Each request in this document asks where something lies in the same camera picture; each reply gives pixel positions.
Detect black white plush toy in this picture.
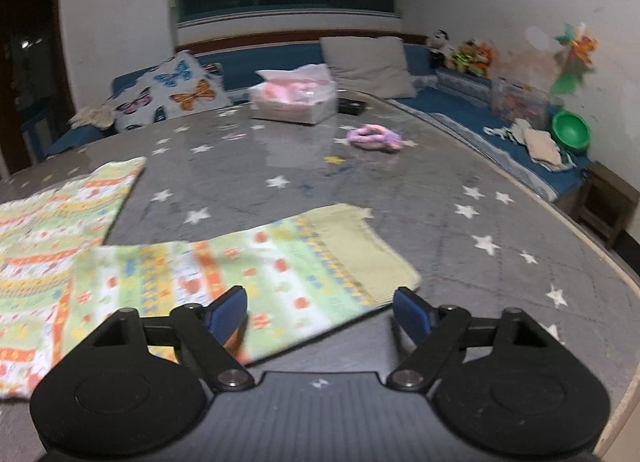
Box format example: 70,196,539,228
426,28,458,69

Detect wooden stool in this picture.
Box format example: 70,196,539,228
578,160,640,250

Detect green patterned children's pants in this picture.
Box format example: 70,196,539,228
0,157,421,401

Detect orange green plush toys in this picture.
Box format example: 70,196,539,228
452,38,496,79

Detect grey pillow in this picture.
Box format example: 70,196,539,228
319,35,418,98

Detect pink purple cloth bundle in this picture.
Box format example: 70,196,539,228
348,124,406,152

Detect green plastic bowl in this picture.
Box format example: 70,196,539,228
551,110,592,155

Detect beige folded cloth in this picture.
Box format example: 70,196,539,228
483,118,577,172

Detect clear plastic storage box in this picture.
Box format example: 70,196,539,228
491,77,557,126

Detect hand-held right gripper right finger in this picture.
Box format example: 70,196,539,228
386,287,553,391

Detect cream crumpled cloth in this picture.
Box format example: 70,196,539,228
68,105,119,131

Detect grey star patterned mat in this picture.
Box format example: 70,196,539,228
0,92,640,462

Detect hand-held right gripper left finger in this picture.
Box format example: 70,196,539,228
88,285,254,390

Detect colourful paper pinwheel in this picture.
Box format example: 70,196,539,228
549,22,599,96

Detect clear box of pink cloths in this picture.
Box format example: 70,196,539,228
248,63,340,126

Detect butterfly print pillow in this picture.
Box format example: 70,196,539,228
111,50,233,133

